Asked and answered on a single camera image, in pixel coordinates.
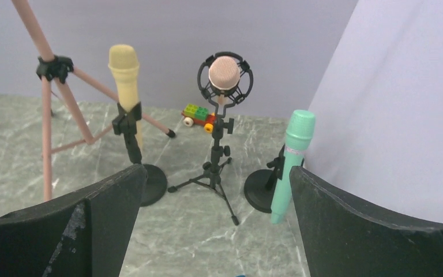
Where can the colourful toy block train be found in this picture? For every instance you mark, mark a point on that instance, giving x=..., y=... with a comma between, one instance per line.
x=196, y=115

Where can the black tripod microphone stand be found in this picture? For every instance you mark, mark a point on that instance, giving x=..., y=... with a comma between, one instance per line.
x=220, y=155

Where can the teal microphone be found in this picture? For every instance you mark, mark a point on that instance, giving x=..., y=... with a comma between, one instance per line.
x=299, y=133

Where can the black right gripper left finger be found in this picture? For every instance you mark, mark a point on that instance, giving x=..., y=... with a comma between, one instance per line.
x=82, y=233

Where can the yellow microphone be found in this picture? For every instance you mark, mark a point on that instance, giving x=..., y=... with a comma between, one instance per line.
x=124, y=66

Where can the black round-base mic stand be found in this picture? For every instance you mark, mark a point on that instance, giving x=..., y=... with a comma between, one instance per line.
x=260, y=185
x=125, y=124

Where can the pink microphone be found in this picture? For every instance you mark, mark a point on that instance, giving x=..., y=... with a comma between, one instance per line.
x=224, y=75

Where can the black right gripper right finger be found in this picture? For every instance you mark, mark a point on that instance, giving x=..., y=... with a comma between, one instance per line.
x=345, y=235

